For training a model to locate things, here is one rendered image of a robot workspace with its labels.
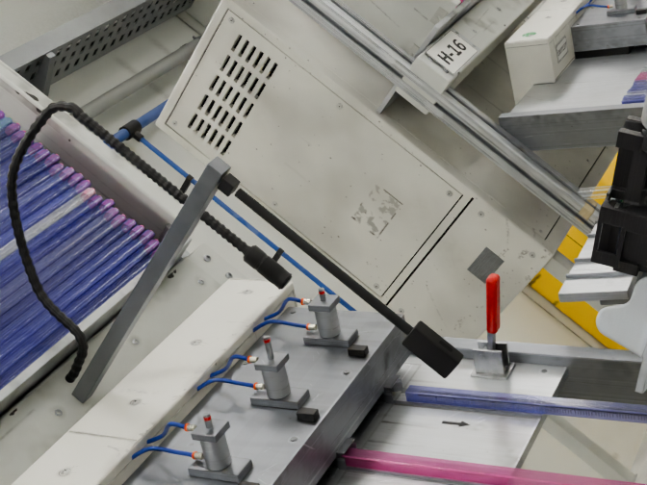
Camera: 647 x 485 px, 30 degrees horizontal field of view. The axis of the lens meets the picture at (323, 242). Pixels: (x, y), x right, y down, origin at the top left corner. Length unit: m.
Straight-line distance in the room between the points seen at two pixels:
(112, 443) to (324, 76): 1.12
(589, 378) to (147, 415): 0.43
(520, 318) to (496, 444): 3.12
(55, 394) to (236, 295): 0.23
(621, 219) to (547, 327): 3.29
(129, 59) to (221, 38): 2.03
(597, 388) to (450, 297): 0.98
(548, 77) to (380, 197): 0.36
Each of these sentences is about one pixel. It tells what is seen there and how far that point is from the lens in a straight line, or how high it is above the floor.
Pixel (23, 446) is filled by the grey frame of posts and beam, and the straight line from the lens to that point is 1.14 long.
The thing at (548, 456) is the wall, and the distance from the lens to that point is 3.87.
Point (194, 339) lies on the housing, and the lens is 1.21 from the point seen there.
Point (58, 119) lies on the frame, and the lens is 1.39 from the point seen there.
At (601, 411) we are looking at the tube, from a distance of 1.12.
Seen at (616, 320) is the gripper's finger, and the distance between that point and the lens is 1.00.
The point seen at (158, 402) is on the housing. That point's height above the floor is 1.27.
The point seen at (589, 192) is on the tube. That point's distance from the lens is 1.49.
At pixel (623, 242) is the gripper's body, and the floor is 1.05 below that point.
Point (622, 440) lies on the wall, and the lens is 4.15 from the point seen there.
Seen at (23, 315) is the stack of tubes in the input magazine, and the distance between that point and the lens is 1.19.
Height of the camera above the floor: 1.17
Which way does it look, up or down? 4 degrees up
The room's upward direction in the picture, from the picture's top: 51 degrees counter-clockwise
